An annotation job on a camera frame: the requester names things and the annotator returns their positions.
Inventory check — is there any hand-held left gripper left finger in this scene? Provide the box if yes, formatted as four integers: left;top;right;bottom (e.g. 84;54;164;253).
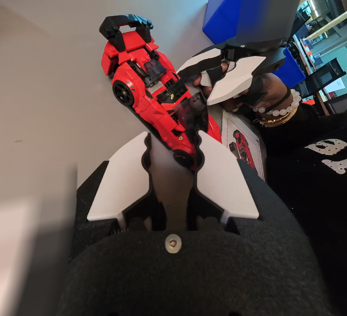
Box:
87;131;153;223

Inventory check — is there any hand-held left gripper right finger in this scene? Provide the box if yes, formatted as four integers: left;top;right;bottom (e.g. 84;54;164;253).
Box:
193;131;260;226

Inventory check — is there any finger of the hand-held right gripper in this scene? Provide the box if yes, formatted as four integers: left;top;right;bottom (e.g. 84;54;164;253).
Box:
176;48;224;81
206;55;268;106

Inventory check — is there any lego instruction booklet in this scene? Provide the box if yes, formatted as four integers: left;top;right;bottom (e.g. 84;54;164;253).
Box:
221;109;267;184

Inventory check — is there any dark transparent lego canopy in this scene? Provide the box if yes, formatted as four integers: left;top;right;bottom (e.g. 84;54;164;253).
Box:
172;92;210;146

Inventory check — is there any red lego car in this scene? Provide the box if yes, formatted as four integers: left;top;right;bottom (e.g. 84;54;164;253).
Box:
99;14;223;171

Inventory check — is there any person's right forearm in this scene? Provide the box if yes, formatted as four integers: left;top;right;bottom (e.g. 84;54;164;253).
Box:
258;97;347;143

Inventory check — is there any person's right hand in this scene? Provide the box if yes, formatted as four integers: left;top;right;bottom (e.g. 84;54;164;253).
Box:
193;60;292;113

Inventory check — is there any black elastic wristband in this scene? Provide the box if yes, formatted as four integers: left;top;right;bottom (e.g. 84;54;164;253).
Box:
267;84;291;114

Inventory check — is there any wooden storage shelving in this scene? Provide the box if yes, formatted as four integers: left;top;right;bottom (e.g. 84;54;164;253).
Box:
294;0;347;59

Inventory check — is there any person's black clothing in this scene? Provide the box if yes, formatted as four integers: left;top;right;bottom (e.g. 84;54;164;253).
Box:
260;121;347;316

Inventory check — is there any black frame with white label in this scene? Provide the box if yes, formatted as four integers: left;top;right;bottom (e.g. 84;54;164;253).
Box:
297;57;347;114

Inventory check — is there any white bead bracelet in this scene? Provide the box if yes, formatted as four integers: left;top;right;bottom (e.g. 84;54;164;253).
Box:
252;88;302;118

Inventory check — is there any gold bangle bracelet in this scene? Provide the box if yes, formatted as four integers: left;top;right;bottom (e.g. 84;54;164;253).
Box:
255;106;299;127

